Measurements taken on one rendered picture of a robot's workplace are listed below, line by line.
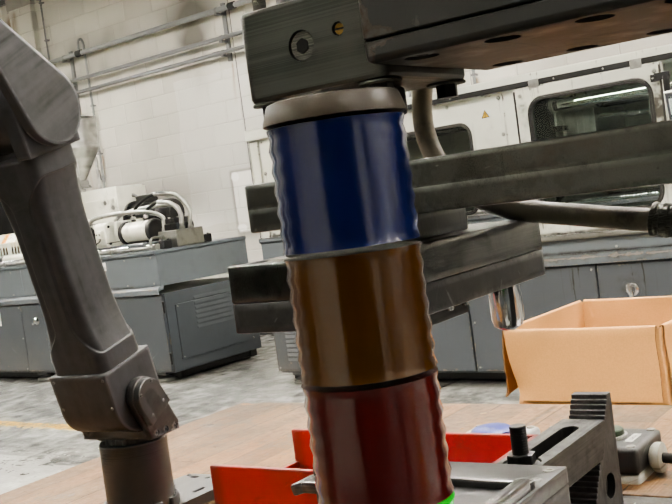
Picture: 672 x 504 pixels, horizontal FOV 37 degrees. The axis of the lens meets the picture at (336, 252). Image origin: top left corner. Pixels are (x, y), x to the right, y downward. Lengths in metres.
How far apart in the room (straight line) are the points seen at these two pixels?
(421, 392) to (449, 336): 5.64
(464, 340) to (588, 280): 0.85
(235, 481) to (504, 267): 0.37
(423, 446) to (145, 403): 0.66
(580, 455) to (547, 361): 2.20
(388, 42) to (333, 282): 0.24
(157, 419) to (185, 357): 6.64
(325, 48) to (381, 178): 0.27
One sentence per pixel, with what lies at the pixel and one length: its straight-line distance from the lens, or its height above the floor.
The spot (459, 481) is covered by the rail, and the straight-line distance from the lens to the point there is 0.64.
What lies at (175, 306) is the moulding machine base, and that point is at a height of 0.55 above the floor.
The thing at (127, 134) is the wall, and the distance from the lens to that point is 10.57.
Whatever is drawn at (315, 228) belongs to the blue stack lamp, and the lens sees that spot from 0.26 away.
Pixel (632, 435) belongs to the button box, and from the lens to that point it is 0.93.
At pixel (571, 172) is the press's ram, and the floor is 1.17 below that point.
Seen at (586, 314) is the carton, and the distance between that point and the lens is 3.49.
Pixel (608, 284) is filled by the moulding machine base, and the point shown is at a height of 0.54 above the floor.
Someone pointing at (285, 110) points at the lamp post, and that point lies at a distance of 0.26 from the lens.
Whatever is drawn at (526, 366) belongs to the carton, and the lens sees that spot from 3.00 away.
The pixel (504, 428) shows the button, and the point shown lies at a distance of 0.97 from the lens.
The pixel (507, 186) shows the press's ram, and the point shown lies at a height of 1.16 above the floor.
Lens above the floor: 1.17
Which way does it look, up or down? 3 degrees down
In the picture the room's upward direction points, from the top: 8 degrees counter-clockwise
